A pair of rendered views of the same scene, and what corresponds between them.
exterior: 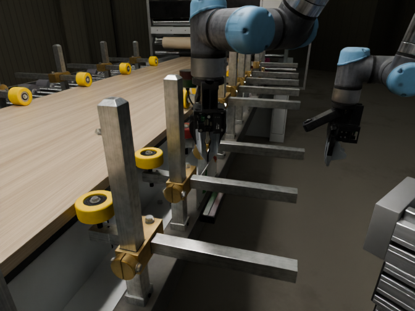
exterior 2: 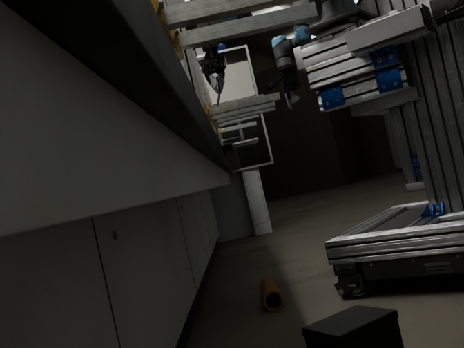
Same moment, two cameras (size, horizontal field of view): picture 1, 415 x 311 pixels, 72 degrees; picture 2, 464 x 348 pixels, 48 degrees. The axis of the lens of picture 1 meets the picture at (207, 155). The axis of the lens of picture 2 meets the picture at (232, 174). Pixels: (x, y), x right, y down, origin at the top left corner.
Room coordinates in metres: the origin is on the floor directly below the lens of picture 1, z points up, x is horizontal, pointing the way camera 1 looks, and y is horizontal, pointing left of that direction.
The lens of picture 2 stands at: (-1.54, 0.61, 0.52)
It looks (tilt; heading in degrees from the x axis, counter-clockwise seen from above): 1 degrees up; 345
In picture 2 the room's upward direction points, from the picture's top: 13 degrees counter-clockwise
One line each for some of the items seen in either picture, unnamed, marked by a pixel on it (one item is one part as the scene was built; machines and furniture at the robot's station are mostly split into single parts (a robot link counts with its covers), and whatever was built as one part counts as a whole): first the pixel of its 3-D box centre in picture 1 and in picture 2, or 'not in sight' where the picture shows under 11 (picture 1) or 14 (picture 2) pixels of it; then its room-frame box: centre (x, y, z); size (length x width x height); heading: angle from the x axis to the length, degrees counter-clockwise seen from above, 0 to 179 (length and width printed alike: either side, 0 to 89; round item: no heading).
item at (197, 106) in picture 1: (208, 105); (213, 59); (0.64, 0.00, 1.07); 0.09 x 0.08 x 0.12; 4
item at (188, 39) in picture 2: not in sight; (213, 35); (-0.51, 0.31, 0.83); 0.43 x 0.03 x 0.04; 74
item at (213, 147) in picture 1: (214, 147); (221, 82); (0.65, -0.02, 0.97); 0.06 x 0.03 x 0.09; 4
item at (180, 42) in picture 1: (215, 43); not in sight; (3.34, -0.09, 1.04); 1.43 x 0.12 x 0.12; 74
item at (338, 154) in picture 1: (336, 155); (293, 99); (0.83, -0.41, 0.86); 0.06 x 0.03 x 0.09; 74
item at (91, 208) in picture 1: (99, 219); not in sight; (0.51, 0.23, 0.85); 0.08 x 0.08 x 0.11
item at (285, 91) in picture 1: (246, 89); not in sight; (1.43, -0.19, 0.95); 0.50 x 0.04 x 0.04; 74
